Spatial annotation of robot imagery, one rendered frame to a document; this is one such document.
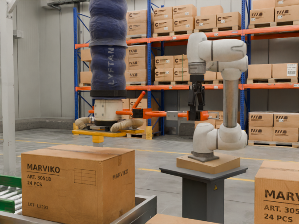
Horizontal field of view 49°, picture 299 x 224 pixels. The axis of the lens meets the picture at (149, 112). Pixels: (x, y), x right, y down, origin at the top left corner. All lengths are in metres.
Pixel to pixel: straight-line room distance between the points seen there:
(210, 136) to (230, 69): 0.56
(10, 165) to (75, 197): 3.15
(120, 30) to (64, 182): 0.95
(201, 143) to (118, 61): 0.94
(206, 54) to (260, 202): 0.74
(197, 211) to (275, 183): 1.13
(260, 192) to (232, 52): 0.67
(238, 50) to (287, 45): 8.62
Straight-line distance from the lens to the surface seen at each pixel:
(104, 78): 1.93
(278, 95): 10.18
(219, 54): 1.66
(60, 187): 2.06
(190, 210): 2.64
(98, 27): 1.97
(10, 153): 5.06
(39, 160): 2.12
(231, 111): 2.37
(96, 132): 1.92
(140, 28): 10.07
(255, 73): 8.96
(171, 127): 10.91
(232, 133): 2.43
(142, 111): 1.83
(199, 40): 1.68
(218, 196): 2.64
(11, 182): 2.99
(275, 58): 10.25
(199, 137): 2.49
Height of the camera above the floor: 1.31
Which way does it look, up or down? 3 degrees down
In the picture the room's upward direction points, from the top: straight up
